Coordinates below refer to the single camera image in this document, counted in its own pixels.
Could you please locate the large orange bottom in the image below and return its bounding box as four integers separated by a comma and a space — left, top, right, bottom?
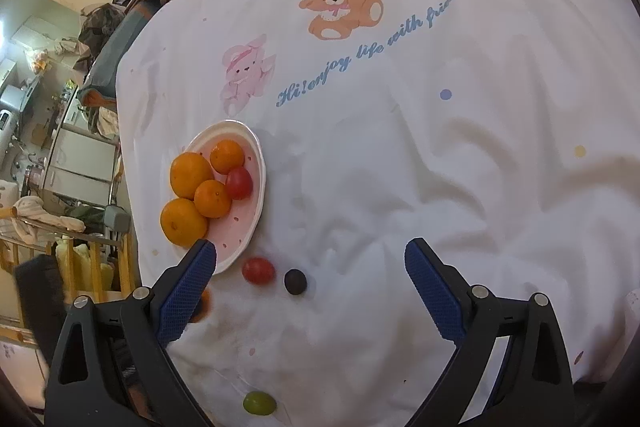
160, 198, 208, 249

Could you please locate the large orange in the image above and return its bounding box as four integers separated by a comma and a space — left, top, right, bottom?
169, 152, 214, 199
160, 198, 208, 249

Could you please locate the white cabinet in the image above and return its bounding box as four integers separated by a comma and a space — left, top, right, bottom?
41, 89, 116, 207

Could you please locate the red cherry tomato on plate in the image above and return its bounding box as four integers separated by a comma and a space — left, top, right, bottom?
226, 166, 253, 200

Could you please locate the small mandarin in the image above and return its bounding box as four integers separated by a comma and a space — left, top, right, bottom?
209, 139, 245, 176
194, 180, 232, 219
189, 288, 213, 323

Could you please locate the dark purple grape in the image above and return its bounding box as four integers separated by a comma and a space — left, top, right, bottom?
283, 269, 308, 296

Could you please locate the large orange top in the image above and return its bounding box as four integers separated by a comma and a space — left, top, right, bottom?
169, 152, 214, 199

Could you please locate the white cartoon bedsheet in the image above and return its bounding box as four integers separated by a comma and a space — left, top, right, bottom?
117, 0, 639, 426

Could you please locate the red cherry tomato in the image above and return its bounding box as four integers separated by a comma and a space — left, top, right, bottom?
241, 257, 276, 286
226, 166, 253, 200

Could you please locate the green grape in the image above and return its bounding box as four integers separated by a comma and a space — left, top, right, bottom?
242, 391, 278, 416

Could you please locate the white pink plate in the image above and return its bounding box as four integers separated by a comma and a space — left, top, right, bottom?
186, 119, 267, 275

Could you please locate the wooden crib rail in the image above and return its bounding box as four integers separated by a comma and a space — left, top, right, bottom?
1, 206, 136, 345

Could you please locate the pile of clothes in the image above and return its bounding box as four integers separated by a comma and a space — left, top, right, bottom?
74, 0, 170, 110

